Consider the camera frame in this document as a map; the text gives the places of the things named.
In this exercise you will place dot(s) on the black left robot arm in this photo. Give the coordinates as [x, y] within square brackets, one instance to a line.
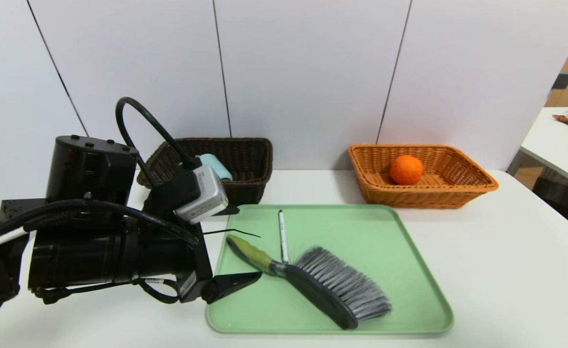
[95, 256]

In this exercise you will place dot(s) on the orange wicker basket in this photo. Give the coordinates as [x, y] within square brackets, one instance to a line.
[448, 179]

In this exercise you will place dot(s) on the blue-grey plastic cup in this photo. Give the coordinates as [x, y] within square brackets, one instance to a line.
[219, 166]

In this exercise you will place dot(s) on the dark brown wicker basket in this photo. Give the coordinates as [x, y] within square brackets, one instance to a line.
[250, 159]

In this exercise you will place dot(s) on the white side table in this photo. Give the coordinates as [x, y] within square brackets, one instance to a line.
[559, 145]

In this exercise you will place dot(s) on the white pen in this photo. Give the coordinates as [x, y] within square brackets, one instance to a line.
[283, 237]

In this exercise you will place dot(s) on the orange fruit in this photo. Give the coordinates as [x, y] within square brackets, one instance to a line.
[406, 170]

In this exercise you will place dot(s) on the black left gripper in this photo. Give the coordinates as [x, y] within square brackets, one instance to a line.
[194, 275]

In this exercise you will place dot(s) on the light green plastic tray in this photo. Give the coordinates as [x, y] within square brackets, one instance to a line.
[361, 251]

